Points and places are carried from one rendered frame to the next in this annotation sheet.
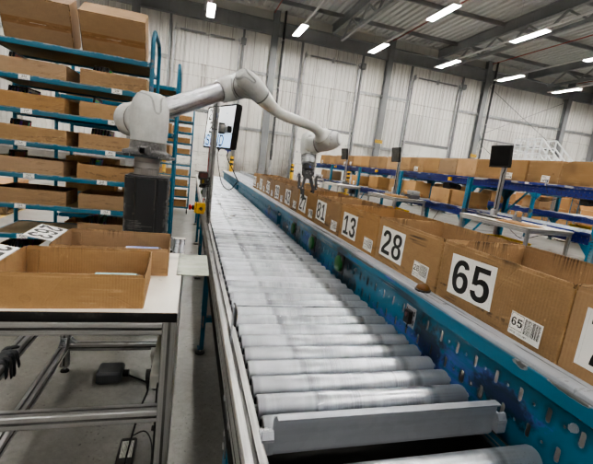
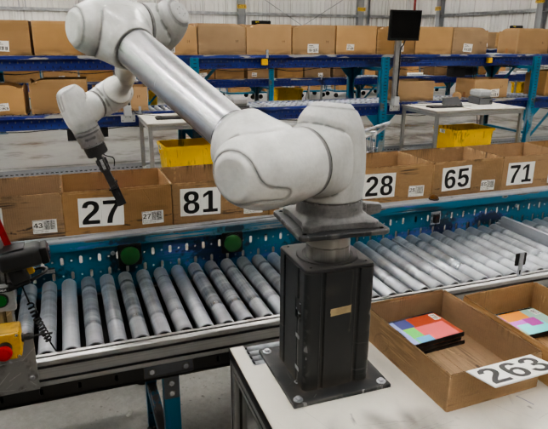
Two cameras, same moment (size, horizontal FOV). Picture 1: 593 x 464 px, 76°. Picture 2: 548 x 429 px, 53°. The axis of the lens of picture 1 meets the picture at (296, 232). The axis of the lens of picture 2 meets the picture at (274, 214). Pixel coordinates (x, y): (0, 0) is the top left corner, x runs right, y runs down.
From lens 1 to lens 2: 2.79 m
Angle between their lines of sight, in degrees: 91
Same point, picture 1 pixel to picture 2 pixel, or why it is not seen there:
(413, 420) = (532, 235)
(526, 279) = (485, 163)
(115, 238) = (408, 352)
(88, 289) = not seen: outside the picture
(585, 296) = (507, 160)
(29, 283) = not seen: outside the picture
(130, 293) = (540, 300)
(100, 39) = not seen: outside the picture
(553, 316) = (498, 173)
